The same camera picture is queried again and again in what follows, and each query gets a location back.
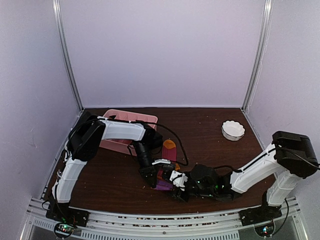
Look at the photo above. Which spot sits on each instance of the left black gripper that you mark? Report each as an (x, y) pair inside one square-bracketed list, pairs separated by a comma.
[(149, 171)]

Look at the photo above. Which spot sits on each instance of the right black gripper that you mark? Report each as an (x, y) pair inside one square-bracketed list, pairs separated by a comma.
[(179, 195)]

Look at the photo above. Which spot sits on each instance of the maroon orange purple striped sock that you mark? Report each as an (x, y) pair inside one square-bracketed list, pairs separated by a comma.
[(169, 152)]

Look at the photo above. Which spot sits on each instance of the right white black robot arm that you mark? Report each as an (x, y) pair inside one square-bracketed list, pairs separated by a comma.
[(289, 153)]

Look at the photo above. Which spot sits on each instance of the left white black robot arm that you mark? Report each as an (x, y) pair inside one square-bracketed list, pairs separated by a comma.
[(82, 145)]

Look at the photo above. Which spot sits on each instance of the pink divided organizer tray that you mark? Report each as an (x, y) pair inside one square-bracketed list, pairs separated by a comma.
[(120, 145)]

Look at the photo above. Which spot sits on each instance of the white scalloped ceramic bowl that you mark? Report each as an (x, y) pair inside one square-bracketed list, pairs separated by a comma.
[(232, 130)]

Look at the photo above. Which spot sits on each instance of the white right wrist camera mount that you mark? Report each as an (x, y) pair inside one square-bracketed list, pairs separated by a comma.
[(178, 180)]

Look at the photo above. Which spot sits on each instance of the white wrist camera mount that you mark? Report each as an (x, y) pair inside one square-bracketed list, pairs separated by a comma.
[(178, 180), (161, 161)]

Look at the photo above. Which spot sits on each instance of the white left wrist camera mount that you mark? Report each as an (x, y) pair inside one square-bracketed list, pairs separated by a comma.
[(161, 161)]

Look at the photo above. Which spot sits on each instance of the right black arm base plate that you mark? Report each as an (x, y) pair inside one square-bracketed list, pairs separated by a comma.
[(256, 215)]

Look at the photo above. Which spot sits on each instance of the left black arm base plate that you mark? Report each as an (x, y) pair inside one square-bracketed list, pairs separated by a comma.
[(71, 216)]

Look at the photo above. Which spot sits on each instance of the left aluminium frame post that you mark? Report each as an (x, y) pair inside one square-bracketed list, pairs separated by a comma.
[(56, 4)]

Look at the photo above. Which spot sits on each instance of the aluminium frame post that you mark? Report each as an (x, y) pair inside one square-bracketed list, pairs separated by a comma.
[(261, 47), (56, 4)]

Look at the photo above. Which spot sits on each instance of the right aluminium frame post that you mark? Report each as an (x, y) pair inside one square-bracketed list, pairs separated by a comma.
[(261, 47)]

